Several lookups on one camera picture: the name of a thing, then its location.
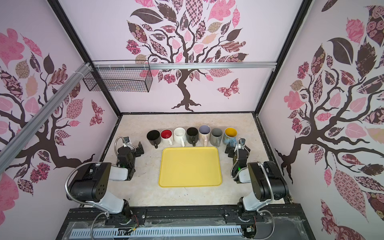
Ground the aluminium rail back wall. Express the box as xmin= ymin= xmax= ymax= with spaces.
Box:
xmin=94 ymin=62 xmax=277 ymax=70

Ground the pink iridescent mug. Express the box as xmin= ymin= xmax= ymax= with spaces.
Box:
xmin=198 ymin=125 xmax=211 ymax=147

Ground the grey ceramic mug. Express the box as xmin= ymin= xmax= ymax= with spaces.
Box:
xmin=210 ymin=128 xmax=223 ymax=148

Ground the aluminium rail left wall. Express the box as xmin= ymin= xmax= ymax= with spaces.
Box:
xmin=1 ymin=63 xmax=92 ymax=173

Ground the blue butterfly mug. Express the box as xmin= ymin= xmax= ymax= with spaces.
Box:
xmin=223 ymin=128 xmax=238 ymax=147

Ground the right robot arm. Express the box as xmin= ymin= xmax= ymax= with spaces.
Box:
xmin=225 ymin=144 xmax=289 ymax=217

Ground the black mug white base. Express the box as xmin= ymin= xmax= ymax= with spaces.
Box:
xmin=147 ymin=130 xmax=162 ymax=149

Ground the black ceramic mug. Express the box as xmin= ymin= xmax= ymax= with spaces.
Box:
xmin=186 ymin=127 xmax=199 ymax=147

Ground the aluminium rail wall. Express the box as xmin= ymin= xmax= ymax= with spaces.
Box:
xmin=94 ymin=62 xmax=277 ymax=70
xmin=1 ymin=63 xmax=92 ymax=173

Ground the white slotted cable duct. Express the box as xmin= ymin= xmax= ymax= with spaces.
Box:
xmin=69 ymin=226 xmax=243 ymax=240

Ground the yellow plastic tray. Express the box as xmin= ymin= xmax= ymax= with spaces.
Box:
xmin=158 ymin=147 xmax=223 ymax=188

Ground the small white ceramic mug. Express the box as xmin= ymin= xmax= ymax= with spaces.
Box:
xmin=161 ymin=129 xmax=174 ymax=146

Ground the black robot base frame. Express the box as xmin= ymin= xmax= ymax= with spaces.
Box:
xmin=57 ymin=204 xmax=315 ymax=240

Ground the black wire basket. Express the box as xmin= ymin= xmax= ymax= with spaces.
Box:
xmin=83 ymin=60 xmax=153 ymax=93

